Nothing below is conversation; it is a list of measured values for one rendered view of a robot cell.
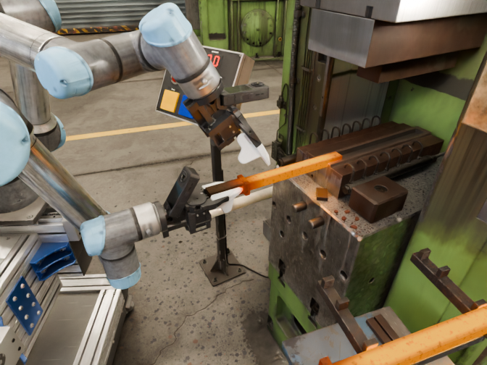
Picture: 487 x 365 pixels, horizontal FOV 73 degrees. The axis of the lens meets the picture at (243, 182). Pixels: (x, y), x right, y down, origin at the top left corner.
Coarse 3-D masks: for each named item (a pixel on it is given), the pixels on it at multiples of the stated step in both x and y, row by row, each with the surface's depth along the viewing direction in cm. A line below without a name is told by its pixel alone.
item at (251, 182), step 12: (324, 156) 91; (336, 156) 91; (276, 168) 86; (288, 168) 86; (300, 168) 86; (312, 168) 88; (240, 180) 80; (252, 180) 81; (264, 180) 82; (276, 180) 84; (216, 192) 76
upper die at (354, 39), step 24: (312, 24) 81; (336, 24) 74; (360, 24) 68; (384, 24) 67; (408, 24) 70; (432, 24) 73; (456, 24) 77; (480, 24) 82; (312, 48) 83; (336, 48) 76; (360, 48) 70; (384, 48) 70; (408, 48) 74; (432, 48) 78; (456, 48) 82
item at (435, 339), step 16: (448, 320) 50; (464, 320) 50; (480, 320) 50; (416, 336) 48; (432, 336) 48; (448, 336) 48; (464, 336) 48; (368, 352) 46; (384, 352) 46; (400, 352) 46; (416, 352) 46; (432, 352) 47
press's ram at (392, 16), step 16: (304, 0) 81; (320, 0) 76; (336, 0) 72; (352, 0) 68; (368, 0) 65; (384, 0) 62; (400, 0) 59; (416, 0) 61; (432, 0) 63; (448, 0) 65; (464, 0) 67; (480, 0) 70; (368, 16) 67; (384, 16) 63; (400, 16) 61; (416, 16) 63; (432, 16) 65; (448, 16) 67
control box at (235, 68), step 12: (204, 48) 118; (216, 48) 116; (216, 60) 115; (228, 60) 113; (240, 60) 110; (252, 60) 115; (168, 72) 127; (228, 72) 112; (240, 72) 112; (168, 84) 127; (228, 84) 112; (240, 84) 114; (180, 96) 124; (156, 108) 130; (240, 108) 119; (192, 120) 120
